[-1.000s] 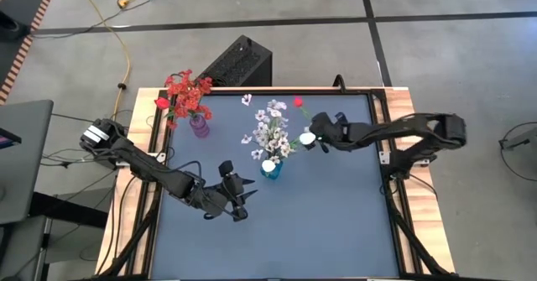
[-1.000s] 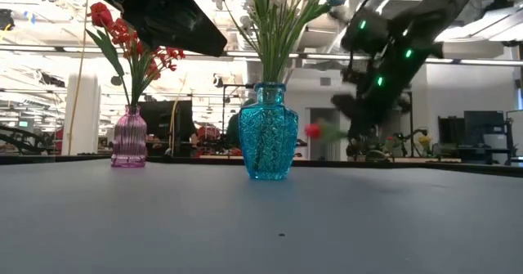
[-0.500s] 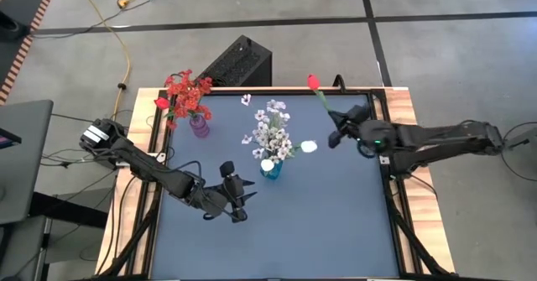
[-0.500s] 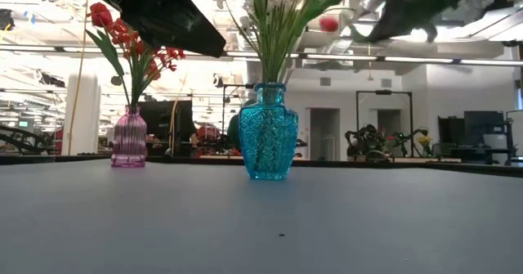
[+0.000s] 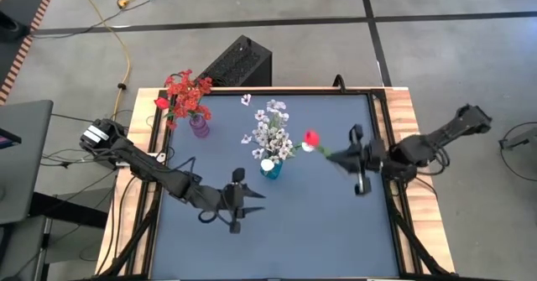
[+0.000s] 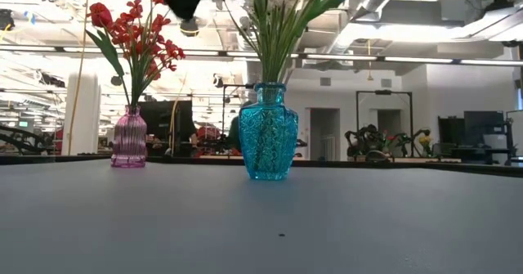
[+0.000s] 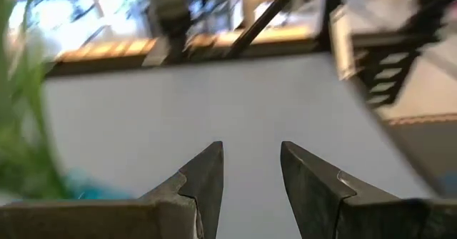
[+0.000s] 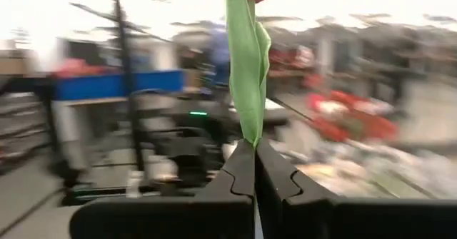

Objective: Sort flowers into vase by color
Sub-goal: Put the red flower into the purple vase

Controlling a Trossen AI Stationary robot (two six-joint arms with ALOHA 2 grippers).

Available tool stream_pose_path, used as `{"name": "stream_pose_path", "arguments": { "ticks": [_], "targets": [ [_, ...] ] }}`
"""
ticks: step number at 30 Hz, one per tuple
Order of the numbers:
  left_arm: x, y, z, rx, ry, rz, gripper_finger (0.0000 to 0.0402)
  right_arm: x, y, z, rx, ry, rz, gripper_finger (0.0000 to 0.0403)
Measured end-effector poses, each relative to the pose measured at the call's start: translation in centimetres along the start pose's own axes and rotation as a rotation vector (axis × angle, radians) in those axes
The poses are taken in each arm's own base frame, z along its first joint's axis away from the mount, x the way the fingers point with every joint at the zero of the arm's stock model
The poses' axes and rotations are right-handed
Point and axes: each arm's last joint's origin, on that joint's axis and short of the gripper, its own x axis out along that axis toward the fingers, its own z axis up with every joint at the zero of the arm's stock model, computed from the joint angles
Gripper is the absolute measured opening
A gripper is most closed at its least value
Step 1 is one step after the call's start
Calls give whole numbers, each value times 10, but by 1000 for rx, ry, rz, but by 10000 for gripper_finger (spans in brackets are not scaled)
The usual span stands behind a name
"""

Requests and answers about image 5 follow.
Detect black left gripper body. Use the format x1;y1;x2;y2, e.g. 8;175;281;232
195;167;247;235

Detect grey office furniture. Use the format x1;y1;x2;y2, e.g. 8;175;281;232
0;213;47;281

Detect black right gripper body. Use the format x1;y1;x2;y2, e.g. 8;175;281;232
348;123;388;196

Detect grey-blue table mat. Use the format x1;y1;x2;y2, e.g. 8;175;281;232
149;94;400;280

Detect black desk base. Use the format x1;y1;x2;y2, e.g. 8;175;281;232
29;190;110;230

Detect grey stand base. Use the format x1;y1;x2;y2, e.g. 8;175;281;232
498;125;537;152

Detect black computer tower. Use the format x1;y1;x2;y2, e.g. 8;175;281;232
188;34;273;88

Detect black metal table frame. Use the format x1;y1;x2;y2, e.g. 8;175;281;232
98;86;456;281

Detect purple ribbed glass vase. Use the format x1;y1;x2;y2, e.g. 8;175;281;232
188;113;211;138

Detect black round floor object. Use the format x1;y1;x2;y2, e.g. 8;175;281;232
0;10;31;43

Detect blue glass vase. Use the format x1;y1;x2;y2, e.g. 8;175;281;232
259;159;284;180

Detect long yellow floor cable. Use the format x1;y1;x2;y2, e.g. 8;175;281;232
70;0;132;133

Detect small dark screen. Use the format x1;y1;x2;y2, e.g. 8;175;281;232
0;127;23;150

